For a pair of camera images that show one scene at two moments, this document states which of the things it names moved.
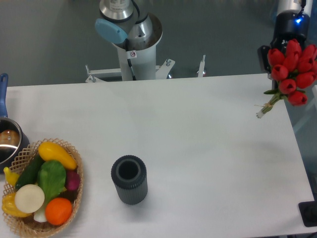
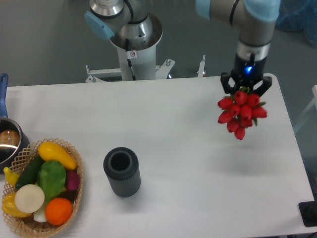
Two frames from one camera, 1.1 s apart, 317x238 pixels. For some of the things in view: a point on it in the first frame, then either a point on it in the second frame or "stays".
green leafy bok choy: [51, 177] stays
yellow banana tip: [12, 176] stays
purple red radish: [73, 179] stays
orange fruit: [58, 211] stays
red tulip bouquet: [293, 71] to [240, 110]
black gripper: [290, 25] to [247, 73]
